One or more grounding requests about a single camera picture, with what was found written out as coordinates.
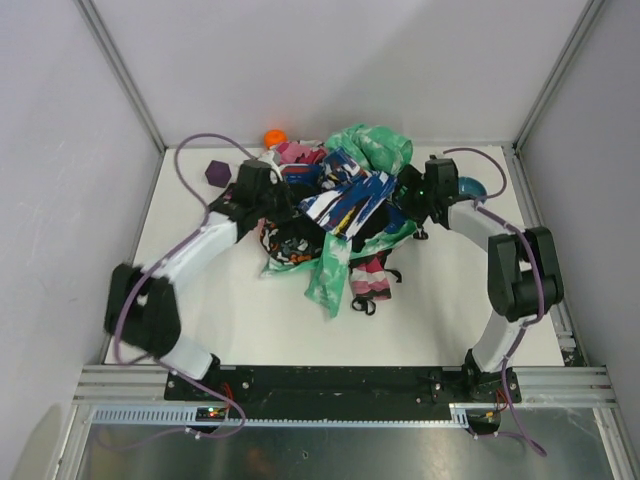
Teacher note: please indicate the orange ball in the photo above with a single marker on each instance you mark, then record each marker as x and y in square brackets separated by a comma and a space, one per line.
[273, 138]

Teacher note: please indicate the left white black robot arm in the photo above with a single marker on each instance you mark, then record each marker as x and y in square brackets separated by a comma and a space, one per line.
[143, 302]

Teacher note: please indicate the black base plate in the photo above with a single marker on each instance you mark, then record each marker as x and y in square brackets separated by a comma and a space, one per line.
[352, 394]

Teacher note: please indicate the purple polyhedron block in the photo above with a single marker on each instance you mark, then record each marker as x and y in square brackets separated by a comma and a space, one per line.
[218, 174]

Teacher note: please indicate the blue ceramic bowl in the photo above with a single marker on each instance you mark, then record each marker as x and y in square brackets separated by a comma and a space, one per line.
[471, 186]

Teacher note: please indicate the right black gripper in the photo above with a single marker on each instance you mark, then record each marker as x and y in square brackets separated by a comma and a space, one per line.
[409, 190]

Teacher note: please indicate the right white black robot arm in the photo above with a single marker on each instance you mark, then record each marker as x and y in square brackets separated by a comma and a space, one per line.
[523, 277]

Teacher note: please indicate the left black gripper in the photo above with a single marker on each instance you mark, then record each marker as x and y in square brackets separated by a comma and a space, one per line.
[279, 195]

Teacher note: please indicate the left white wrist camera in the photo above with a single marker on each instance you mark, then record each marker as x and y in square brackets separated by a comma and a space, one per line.
[272, 159]

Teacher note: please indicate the blue white patterned cloth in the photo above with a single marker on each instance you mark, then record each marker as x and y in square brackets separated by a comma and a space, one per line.
[343, 195]

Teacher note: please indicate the black orange patterned cloth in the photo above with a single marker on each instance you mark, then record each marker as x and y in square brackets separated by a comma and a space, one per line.
[293, 242]

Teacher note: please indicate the pink white patterned cloth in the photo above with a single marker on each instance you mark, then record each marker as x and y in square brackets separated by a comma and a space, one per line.
[300, 153]

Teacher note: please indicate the green white tie-dye cloth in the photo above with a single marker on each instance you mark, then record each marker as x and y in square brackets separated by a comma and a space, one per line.
[376, 148]

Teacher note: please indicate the pink striped cloth with straps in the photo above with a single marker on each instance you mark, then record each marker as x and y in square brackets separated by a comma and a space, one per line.
[369, 281]

